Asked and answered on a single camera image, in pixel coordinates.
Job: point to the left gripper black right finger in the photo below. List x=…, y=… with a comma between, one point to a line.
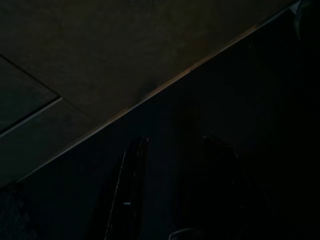
x=225, y=195

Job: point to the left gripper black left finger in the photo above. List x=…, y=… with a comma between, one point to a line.
x=130, y=187

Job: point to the beige drawer front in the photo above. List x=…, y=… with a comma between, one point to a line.
x=37, y=140
x=20, y=100

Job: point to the beige cabinet door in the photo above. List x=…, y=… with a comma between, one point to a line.
x=125, y=50

